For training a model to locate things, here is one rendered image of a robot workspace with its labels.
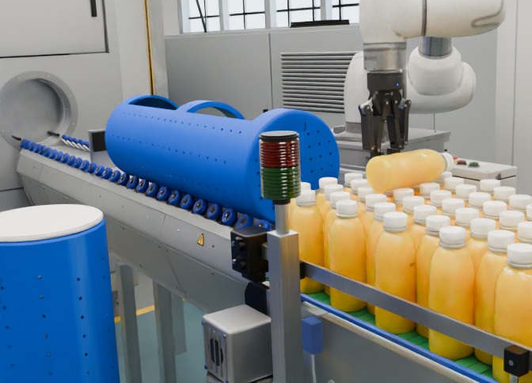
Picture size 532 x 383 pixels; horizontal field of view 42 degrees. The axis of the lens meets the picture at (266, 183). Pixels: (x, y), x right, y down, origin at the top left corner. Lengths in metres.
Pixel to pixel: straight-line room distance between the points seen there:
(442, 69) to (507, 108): 2.36
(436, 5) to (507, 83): 3.05
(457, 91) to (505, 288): 1.23
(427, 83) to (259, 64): 1.96
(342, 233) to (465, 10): 0.51
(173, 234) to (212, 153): 0.37
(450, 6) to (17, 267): 1.00
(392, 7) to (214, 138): 0.57
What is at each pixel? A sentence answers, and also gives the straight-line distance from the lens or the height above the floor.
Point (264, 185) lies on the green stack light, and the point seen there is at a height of 1.18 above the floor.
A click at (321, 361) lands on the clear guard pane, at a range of 1.29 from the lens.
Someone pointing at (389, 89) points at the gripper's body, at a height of 1.29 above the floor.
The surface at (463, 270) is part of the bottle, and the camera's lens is 1.12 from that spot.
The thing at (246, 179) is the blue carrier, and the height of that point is 1.09.
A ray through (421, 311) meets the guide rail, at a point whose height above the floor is 0.97.
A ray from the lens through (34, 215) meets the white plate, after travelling 1.66.
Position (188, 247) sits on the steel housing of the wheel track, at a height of 0.85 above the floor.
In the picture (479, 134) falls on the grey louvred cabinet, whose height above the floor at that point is 0.90.
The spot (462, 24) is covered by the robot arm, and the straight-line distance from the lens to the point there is 1.47.
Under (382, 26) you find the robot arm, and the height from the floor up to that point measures 1.42.
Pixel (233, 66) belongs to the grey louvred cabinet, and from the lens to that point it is 4.18.
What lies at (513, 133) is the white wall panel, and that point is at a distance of 4.49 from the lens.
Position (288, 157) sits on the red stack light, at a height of 1.23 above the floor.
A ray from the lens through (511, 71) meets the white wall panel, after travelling 4.46.
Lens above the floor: 1.41
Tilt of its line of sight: 12 degrees down
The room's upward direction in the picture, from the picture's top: 2 degrees counter-clockwise
